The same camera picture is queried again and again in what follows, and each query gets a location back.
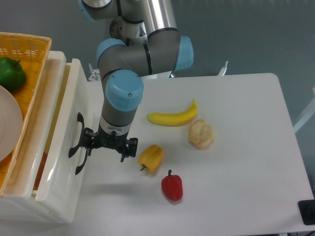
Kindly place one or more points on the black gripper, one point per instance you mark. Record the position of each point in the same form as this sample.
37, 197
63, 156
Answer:
101, 139

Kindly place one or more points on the white top drawer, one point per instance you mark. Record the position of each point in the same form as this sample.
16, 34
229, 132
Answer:
59, 188

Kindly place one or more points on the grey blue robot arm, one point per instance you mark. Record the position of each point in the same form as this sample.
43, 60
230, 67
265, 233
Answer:
123, 89

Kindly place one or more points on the white drawer cabinet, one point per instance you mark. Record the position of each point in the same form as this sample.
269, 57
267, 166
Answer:
17, 201

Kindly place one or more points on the yellow bell pepper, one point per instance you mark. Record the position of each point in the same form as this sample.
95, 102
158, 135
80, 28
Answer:
151, 158

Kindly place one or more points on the yellow banana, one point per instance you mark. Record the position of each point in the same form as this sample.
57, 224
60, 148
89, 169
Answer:
174, 119

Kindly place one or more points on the fried bread roll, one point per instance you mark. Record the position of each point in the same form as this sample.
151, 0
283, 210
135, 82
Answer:
40, 171

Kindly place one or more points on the red bell pepper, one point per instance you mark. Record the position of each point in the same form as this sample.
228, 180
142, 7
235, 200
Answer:
172, 186

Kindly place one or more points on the round bread bun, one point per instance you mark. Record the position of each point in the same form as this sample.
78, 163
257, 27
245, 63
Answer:
201, 134

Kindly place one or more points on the white plate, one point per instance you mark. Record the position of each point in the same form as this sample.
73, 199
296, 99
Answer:
10, 122

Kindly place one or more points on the green bell pepper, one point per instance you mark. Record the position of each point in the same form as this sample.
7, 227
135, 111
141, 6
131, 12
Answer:
12, 76

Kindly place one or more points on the black device at table edge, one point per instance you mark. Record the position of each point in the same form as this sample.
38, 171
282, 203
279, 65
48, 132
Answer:
307, 211

